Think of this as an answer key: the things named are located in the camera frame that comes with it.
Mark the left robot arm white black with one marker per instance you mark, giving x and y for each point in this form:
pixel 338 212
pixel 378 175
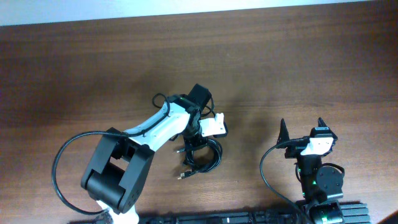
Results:
pixel 118 169

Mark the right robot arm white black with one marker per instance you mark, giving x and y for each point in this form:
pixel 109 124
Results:
pixel 321 182

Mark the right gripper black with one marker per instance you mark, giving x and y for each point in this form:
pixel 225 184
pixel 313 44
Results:
pixel 295 150

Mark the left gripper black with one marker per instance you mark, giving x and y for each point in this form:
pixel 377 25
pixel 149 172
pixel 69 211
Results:
pixel 193 142

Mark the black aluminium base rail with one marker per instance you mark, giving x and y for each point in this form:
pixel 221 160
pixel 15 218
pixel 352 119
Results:
pixel 248 216

